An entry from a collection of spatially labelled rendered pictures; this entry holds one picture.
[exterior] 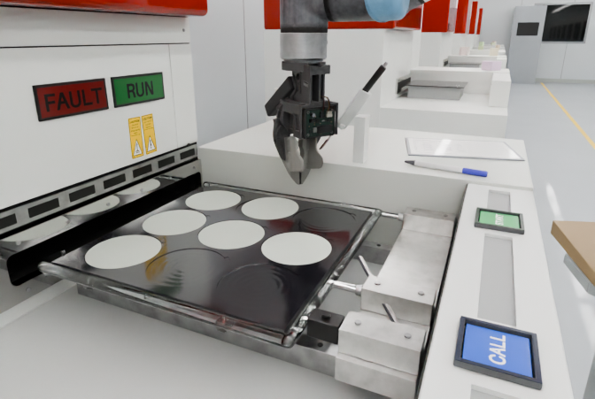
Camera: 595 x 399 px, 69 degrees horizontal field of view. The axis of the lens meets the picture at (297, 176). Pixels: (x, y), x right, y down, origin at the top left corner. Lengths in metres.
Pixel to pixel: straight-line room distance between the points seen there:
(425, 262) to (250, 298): 0.26
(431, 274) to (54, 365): 0.48
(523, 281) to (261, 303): 0.27
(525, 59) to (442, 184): 12.16
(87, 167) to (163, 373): 0.34
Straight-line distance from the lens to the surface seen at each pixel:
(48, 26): 0.69
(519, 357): 0.37
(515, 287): 0.47
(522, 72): 12.90
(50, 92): 0.68
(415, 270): 0.63
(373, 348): 0.46
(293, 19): 0.69
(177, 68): 0.87
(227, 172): 0.90
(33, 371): 0.62
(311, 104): 0.67
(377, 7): 0.65
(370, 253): 0.75
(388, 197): 0.78
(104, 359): 0.60
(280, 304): 0.51
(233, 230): 0.68
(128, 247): 0.67
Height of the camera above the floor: 1.19
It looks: 18 degrees down
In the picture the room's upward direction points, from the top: straight up
